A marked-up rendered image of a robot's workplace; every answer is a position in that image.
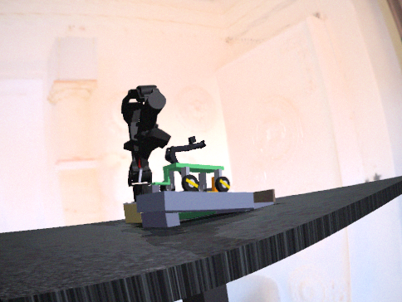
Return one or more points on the green tray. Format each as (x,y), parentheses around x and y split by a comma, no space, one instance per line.
(186,215)

